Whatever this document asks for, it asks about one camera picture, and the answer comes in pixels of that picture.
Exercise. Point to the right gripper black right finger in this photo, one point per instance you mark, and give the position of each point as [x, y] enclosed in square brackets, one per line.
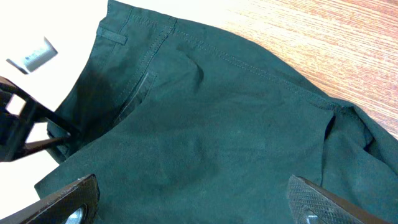
[341, 198]

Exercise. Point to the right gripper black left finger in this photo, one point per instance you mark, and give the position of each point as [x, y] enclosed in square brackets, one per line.
[77, 202]

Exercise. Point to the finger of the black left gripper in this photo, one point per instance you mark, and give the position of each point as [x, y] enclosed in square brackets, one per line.
[15, 128]

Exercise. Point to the black shorts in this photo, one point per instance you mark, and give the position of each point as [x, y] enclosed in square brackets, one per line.
[186, 123]

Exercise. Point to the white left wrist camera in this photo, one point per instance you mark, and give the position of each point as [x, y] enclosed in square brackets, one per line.
[32, 55]

